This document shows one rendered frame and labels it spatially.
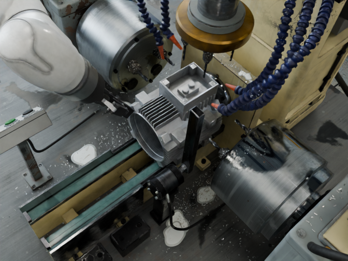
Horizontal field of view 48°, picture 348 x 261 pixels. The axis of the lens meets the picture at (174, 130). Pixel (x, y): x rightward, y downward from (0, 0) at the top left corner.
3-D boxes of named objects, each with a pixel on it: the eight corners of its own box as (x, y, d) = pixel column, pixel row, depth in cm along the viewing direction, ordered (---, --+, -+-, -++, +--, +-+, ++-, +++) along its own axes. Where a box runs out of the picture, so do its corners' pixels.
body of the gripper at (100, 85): (104, 81, 81) (124, 95, 90) (82, 57, 85) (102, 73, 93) (80, 107, 82) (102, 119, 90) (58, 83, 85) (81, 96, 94)
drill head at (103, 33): (115, 20, 149) (111, -41, 128) (179, 77, 135) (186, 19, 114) (57, 48, 139) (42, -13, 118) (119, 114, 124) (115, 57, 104)
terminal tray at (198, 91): (190, 78, 114) (192, 60, 108) (215, 101, 109) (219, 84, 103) (157, 98, 109) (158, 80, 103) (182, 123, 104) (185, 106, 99)
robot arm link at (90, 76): (68, 42, 80) (84, 54, 85) (38, 75, 80) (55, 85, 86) (94, 68, 76) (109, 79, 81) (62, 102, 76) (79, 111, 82)
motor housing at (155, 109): (177, 102, 128) (182, 60, 112) (217, 142, 120) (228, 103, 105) (126, 133, 120) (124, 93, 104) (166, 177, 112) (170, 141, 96)
